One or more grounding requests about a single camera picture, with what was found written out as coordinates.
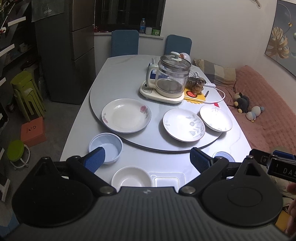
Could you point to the right blue chair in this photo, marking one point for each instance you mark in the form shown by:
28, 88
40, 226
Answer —
180, 44

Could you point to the black plush toy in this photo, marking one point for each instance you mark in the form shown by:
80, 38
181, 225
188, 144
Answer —
241, 102

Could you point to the blue plush toy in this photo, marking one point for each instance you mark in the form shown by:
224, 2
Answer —
254, 113

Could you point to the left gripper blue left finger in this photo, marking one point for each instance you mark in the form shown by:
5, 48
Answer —
94, 159

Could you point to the brown rimmed white plate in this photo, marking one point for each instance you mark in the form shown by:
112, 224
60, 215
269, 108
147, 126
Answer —
215, 118

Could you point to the light blue bowl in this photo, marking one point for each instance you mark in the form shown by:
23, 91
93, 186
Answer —
111, 143

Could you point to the round grey lazy susan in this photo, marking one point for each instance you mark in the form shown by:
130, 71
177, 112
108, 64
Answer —
122, 79

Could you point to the yellow scalloped mat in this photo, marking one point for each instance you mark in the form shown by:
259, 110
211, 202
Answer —
193, 98

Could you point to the orange cardboard box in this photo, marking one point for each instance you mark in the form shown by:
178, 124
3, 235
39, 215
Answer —
33, 132

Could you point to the plaid pillow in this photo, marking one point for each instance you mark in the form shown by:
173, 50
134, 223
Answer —
217, 74

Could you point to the cream kettle base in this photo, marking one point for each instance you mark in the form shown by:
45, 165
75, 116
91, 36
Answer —
152, 94

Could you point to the plastic water bottle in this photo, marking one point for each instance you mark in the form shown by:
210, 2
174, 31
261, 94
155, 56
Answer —
142, 26

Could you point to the pink flower white plate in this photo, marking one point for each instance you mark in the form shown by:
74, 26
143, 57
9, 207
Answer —
126, 115

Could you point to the white jar on sill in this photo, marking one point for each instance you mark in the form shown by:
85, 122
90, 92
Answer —
148, 30

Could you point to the person's right hand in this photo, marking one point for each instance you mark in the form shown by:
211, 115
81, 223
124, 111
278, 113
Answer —
290, 230

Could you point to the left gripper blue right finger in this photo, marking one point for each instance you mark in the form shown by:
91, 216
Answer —
200, 160

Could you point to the green round stool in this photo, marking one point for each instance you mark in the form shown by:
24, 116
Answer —
18, 154

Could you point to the dark refrigerator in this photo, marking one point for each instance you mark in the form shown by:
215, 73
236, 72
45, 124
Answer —
65, 41

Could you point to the blue chair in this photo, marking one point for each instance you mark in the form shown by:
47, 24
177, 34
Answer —
124, 42
180, 44

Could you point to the grey leaf white plate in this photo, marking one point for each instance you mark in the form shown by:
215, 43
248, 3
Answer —
183, 125

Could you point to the white bowl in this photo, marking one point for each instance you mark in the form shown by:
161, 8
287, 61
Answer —
131, 177

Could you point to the white round appliance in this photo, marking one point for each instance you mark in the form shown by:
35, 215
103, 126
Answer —
186, 57

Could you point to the gold leaf wall picture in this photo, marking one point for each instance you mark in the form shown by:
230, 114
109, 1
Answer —
281, 44

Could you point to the green stacked stools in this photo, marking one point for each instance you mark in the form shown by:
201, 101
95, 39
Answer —
28, 96

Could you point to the left blue chair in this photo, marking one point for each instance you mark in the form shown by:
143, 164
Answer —
124, 42

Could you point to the glass electric kettle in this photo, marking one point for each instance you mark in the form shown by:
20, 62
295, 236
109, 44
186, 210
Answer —
169, 76

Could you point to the green box on sill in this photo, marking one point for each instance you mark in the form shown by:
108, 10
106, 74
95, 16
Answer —
155, 32

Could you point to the small blue bowl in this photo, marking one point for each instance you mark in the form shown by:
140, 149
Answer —
224, 155

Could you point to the clear plastic tray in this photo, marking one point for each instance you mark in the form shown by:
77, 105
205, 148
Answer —
163, 179

